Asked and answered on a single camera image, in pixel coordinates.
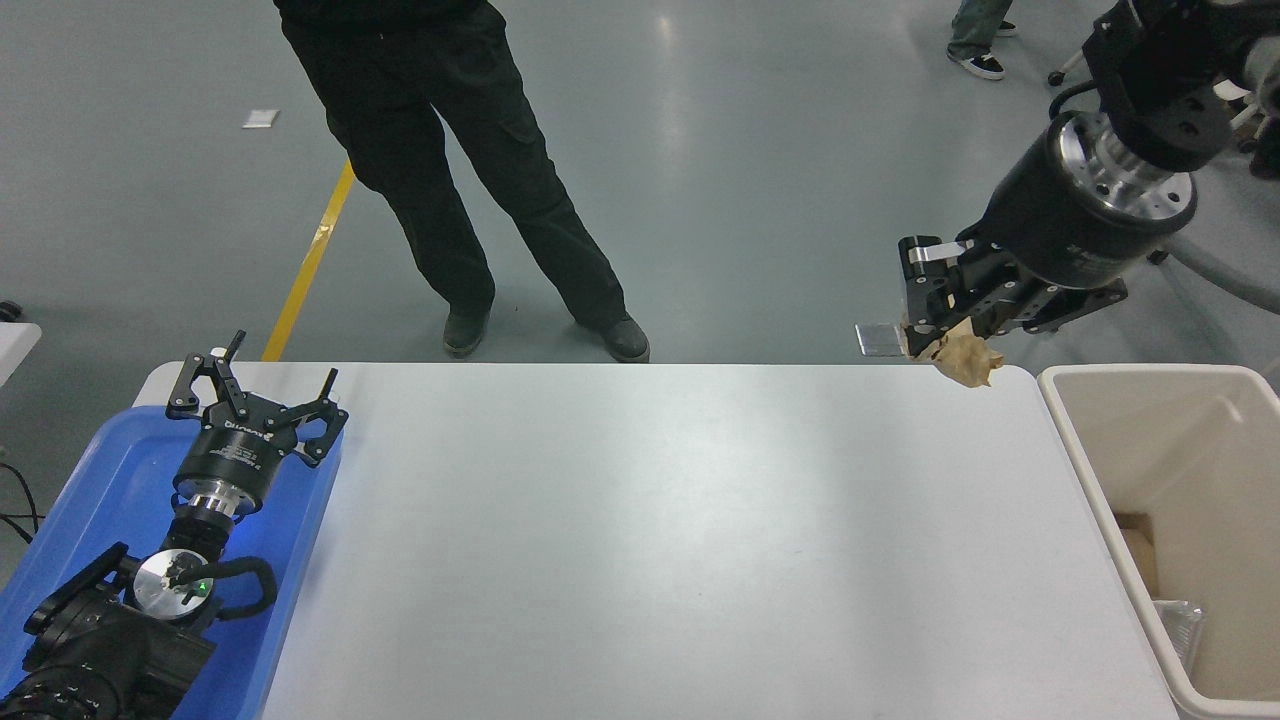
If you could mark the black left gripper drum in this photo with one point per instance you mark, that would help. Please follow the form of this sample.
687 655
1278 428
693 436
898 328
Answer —
237 456

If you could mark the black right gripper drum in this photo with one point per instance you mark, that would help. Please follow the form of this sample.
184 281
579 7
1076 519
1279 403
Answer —
1060 235

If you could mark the tan paper ball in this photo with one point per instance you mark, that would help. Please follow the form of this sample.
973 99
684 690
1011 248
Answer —
965 360

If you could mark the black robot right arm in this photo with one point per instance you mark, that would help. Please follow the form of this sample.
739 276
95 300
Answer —
1160 60

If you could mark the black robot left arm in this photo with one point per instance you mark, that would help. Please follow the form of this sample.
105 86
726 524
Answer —
100 660

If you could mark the clear floor plate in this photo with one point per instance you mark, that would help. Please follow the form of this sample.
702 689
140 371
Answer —
879 339

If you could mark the blue plastic tray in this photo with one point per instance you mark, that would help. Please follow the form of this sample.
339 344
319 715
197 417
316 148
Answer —
110 470

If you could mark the large pale bin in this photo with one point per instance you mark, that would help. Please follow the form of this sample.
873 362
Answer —
1180 450

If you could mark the person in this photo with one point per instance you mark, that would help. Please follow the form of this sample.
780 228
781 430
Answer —
450 150
975 40

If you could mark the small white table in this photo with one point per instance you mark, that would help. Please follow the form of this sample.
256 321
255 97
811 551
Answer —
15 350

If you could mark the black caster wheel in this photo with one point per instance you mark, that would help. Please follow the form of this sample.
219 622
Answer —
8 311

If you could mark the brown cardboard piece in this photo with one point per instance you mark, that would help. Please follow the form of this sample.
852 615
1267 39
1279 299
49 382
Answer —
1138 555

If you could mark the white floor tag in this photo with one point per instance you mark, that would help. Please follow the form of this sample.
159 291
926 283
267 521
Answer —
260 118

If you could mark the crumpled foil tray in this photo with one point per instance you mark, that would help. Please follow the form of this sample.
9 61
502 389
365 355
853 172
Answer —
1182 632

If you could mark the white frame office chair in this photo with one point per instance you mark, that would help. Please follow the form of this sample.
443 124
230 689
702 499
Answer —
1056 77

